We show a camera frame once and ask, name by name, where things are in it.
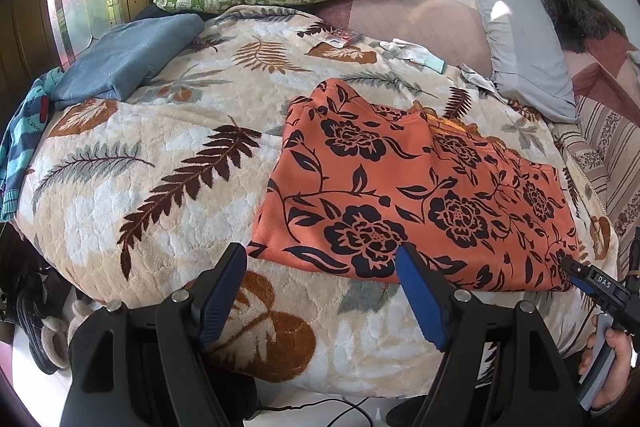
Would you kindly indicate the folded blue garment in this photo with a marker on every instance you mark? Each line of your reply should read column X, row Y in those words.
column 125, row 57

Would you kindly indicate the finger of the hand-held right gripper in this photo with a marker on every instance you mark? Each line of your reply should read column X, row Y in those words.
column 575, row 279

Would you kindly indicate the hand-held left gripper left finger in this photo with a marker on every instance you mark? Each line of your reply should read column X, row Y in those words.
column 220, row 297

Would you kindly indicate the dark fur garment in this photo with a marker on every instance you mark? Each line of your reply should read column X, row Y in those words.
column 575, row 17

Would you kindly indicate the pink and brown blanket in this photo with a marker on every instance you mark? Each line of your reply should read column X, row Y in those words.
column 600, row 72

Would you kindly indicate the teal packet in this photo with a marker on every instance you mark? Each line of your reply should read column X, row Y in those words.
column 436, row 63

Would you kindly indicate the black shoe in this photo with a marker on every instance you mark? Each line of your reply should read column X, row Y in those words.
column 35, row 332

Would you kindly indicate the pink quilted pillow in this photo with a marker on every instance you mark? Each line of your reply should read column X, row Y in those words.
column 425, row 22

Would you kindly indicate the beige striped quilt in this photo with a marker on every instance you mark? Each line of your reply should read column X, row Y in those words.
column 607, row 152

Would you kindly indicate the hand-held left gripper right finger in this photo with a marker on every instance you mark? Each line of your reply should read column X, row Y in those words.
column 422, row 302

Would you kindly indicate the furry beige slipper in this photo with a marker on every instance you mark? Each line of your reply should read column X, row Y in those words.
column 65, row 332

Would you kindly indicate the leaf print fleece blanket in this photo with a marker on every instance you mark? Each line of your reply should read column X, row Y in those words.
column 165, row 187

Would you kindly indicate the teal striped garment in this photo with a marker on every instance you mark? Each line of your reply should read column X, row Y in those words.
column 25, row 132

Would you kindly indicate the grey pillow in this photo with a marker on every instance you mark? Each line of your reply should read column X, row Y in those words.
column 520, row 42

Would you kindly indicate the small colourful box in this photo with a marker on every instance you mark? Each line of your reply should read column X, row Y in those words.
column 342, row 38

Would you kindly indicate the white gloves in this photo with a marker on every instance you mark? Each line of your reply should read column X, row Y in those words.
column 405, row 48

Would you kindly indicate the white grey crumpled cloth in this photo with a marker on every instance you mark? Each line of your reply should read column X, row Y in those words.
column 634, row 59

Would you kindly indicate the person's right hand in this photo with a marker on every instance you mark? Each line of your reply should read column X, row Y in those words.
column 622, row 367

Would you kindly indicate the orange black floral garment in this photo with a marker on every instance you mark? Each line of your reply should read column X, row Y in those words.
column 410, row 197

